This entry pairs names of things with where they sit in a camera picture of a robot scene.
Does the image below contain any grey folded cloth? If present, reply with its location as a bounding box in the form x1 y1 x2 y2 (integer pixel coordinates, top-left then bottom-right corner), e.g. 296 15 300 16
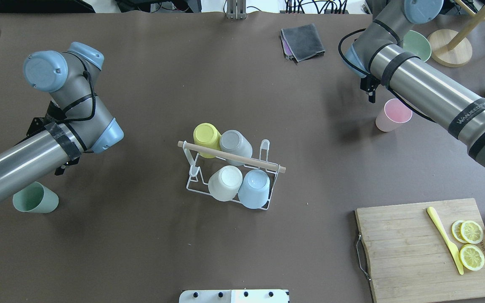
280 23 325 63

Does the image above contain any white cup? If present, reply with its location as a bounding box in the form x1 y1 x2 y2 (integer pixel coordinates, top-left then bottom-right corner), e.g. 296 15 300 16
208 165 243 202

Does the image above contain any green bowl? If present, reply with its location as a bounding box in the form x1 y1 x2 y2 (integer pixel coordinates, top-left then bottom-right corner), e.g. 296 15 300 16
402 30 432 62

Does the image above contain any pink cup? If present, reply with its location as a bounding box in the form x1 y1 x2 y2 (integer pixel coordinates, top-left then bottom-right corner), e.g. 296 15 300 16
375 98 413 132

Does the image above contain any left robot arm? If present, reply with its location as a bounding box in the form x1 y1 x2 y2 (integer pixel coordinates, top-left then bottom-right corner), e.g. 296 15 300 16
0 42 124 202

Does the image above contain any lemon slice lower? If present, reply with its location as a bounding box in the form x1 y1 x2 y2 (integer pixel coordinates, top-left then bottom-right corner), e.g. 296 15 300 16
459 244 485 271

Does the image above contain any white control box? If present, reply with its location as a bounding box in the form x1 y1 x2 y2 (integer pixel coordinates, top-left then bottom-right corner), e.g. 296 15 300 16
179 289 290 303

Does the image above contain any lemon slice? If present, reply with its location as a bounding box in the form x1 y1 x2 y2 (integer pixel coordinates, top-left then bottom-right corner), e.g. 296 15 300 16
459 244 485 271
451 220 484 244

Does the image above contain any grey cup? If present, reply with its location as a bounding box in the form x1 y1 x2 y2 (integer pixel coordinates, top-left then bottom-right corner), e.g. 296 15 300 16
219 129 253 158

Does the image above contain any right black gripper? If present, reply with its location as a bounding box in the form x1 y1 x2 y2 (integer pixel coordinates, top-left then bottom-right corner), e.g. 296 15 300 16
360 75 380 104

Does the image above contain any bamboo cutting board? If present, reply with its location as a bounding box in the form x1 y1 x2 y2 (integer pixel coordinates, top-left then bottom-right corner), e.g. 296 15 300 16
355 198 485 303

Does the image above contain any light blue cup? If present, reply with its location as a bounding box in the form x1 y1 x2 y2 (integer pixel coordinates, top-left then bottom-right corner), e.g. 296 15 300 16
237 169 271 209

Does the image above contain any lemon slice upper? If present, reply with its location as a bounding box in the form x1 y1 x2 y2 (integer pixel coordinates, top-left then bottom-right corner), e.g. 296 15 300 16
451 220 484 244

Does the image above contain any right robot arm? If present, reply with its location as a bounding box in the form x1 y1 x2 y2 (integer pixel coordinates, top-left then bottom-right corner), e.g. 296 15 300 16
341 0 485 167

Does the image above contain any light green cup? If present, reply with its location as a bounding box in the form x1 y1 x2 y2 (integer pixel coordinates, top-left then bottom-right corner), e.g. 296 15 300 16
12 182 59 214

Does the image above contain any white wire cup holder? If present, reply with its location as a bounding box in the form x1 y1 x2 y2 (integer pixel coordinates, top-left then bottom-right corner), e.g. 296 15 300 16
177 139 285 210

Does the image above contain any yellow cup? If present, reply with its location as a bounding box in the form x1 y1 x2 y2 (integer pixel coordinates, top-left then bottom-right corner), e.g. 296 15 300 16
193 123 221 151

